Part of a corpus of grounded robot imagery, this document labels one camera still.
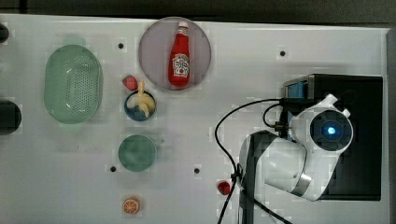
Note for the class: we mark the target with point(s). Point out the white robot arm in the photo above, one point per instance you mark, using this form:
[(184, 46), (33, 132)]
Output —
[(300, 163)]

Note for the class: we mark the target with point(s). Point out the peeled toy banana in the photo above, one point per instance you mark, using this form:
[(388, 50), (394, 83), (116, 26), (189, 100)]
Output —
[(142, 100)]

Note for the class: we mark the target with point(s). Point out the red ketchup bottle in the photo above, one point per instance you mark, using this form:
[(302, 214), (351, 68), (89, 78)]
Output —
[(179, 61)]

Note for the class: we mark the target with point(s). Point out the blue small bowl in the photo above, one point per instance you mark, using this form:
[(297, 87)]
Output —
[(132, 109)]

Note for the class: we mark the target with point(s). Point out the teal mug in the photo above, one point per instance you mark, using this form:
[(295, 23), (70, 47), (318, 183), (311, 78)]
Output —
[(138, 152)]

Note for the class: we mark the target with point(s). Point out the red toy strawberry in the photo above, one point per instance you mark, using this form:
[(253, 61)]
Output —
[(130, 83)]

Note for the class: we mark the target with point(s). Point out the purple round plate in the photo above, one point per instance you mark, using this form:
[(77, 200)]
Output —
[(155, 49)]

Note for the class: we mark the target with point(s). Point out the small red toy fruit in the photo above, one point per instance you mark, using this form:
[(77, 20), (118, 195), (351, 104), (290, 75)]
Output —
[(224, 187)]

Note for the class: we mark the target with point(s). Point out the toy orange slice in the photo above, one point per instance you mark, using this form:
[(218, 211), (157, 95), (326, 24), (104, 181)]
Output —
[(131, 205)]

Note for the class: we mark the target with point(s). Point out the green plastic colander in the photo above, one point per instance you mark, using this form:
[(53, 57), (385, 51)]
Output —
[(73, 84)]

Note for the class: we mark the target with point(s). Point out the black cylinder container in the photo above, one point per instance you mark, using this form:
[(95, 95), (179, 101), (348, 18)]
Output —
[(4, 33)]

